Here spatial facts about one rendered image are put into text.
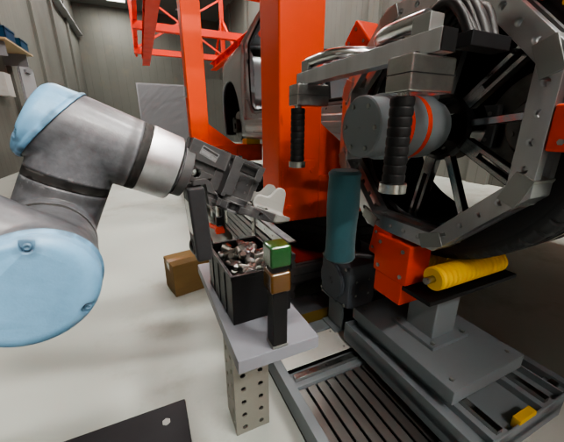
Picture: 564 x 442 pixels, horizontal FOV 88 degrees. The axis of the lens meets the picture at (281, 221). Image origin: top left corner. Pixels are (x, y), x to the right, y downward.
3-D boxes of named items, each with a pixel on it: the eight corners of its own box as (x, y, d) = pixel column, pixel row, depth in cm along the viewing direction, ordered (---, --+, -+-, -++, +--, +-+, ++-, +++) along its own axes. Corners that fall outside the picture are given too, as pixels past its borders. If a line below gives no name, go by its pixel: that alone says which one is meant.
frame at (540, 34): (527, 277, 56) (633, -87, 39) (506, 285, 53) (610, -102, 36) (350, 208, 103) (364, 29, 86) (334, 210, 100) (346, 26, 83)
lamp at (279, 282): (291, 291, 53) (291, 271, 51) (271, 296, 51) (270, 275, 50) (282, 281, 56) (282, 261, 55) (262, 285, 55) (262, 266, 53)
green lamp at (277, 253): (292, 266, 51) (292, 245, 50) (270, 270, 50) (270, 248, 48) (282, 257, 55) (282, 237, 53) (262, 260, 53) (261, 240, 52)
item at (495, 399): (557, 417, 81) (568, 389, 78) (474, 479, 67) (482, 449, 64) (412, 316, 125) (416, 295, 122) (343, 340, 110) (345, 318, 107)
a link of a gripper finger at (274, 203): (307, 198, 51) (263, 180, 46) (295, 230, 51) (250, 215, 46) (297, 195, 53) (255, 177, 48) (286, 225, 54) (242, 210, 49)
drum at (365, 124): (450, 160, 67) (462, 92, 63) (378, 164, 59) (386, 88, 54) (403, 154, 79) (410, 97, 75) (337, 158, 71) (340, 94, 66)
